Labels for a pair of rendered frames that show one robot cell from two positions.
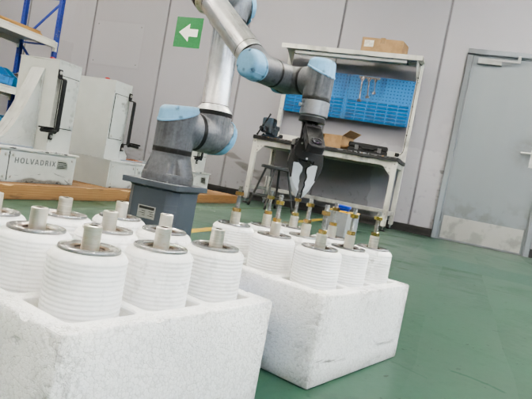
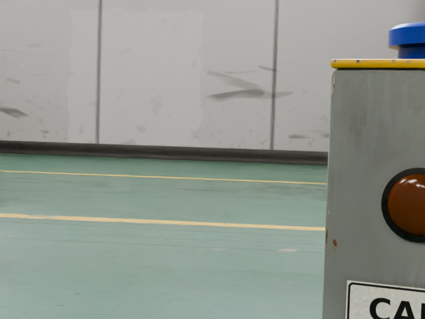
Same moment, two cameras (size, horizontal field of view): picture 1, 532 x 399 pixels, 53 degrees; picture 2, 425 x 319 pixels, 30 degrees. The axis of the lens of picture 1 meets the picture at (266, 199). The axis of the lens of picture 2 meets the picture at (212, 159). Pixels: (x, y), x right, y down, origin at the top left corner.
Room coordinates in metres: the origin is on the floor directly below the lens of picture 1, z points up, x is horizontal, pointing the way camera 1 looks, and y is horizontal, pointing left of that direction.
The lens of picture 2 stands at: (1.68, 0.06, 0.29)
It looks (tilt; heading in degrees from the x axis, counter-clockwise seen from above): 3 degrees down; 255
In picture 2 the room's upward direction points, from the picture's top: 2 degrees clockwise
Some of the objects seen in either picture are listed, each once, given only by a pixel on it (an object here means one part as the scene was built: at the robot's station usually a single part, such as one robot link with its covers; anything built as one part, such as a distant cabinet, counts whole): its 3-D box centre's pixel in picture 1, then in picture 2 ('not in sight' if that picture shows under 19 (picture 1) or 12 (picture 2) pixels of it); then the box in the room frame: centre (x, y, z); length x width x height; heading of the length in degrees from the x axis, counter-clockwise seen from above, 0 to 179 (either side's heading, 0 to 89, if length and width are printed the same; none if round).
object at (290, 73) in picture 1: (286, 78); not in sight; (1.47, 0.01, 0.64); 0.11 x 0.11 x 0.08; 49
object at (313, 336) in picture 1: (291, 303); not in sight; (1.23, -0.10, 0.09); 0.39 x 0.39 x 0.18; 52
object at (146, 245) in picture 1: (161, 248); not in sight; (0.74, 0.13, 0.25); 0.08 x 0.08 x 0.01
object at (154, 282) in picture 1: (150, 310); not in sight; (0.74, 0.13, 0.16); 0.10 x 0.10 x 0.18
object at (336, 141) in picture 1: (338, 140); not in sight; (6.01, -0.68, 0.87); 0.40 x 0.30 x 0.23; 56
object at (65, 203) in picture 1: (64, 207); not in sight; (0.88, 0.33, 0.26); 0.02 x 0.02 x 0.03
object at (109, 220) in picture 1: (109, 221); not in sight; (0.81, 0.23, 0.26); 0.02 x 0.02 x 0.03
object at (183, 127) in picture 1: (178, 126); not in sight; (1.58, 0.29, 0.47); 0.13 x 0.12 x 0.14; 139
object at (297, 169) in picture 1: (294, 178); not in sight; (1.42, -0.06, 0.38); 0.06 x 0.03 x 0.09; 8
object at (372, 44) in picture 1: (384, 48); not in sight; (6.00, -0.99, 1.96); 0.46 x 0.28 x 0.16; 66
